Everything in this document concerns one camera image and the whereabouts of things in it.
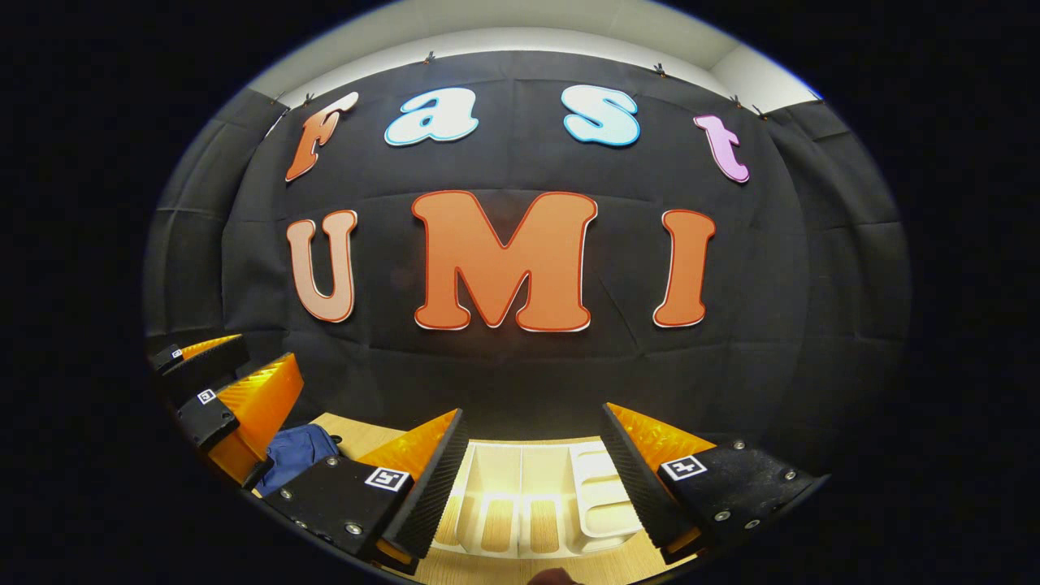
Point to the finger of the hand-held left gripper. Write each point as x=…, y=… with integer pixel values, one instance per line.
x=207, y=366
x=203, y=418

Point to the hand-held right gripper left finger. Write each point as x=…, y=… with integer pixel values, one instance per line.
x=439, y=487

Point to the white bookshelf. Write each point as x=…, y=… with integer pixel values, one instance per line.
x=601, y=496

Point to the blue schoolbag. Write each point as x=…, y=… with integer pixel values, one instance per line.
x=296, y=455

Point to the black backdrop cloth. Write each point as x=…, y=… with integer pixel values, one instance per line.
x=569, y=366

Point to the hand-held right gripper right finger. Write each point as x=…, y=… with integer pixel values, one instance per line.
x=642, y=491

